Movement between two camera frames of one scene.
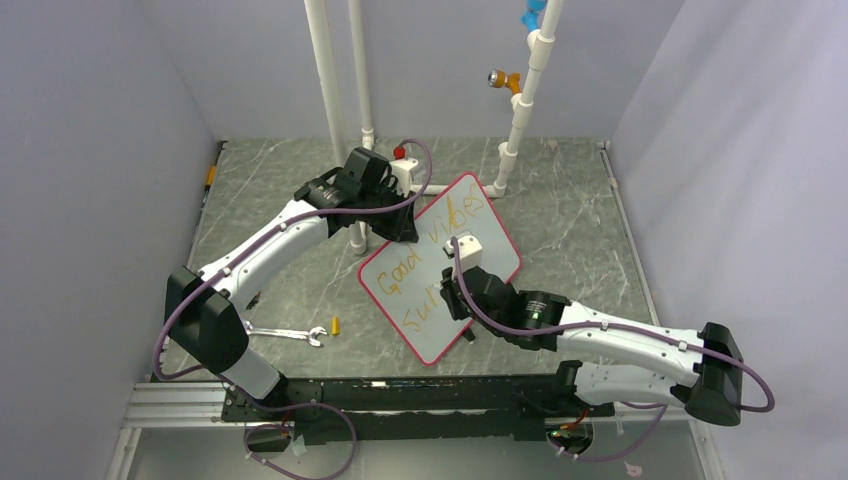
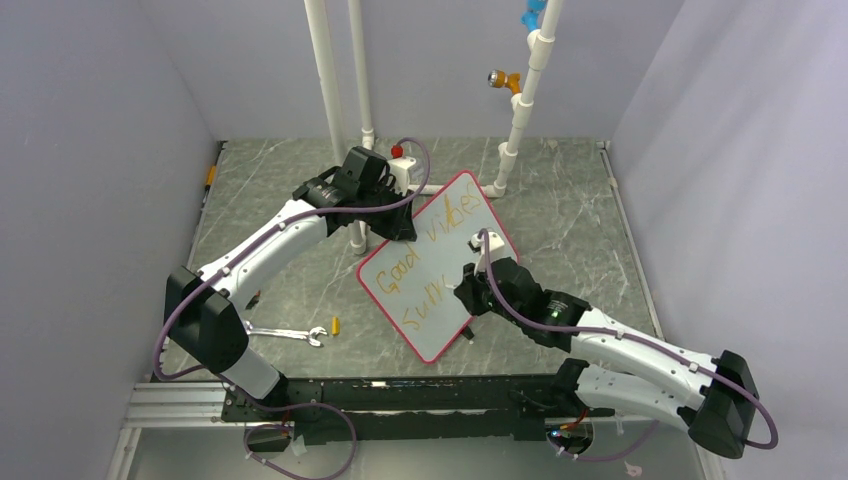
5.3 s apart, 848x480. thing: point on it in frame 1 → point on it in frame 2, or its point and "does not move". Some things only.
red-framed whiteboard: x=404 y=278 does not move
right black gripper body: x=459 y=309 → x=480 y=297
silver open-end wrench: x=308 y=334 does not move
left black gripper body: x=387 y=223 does not move
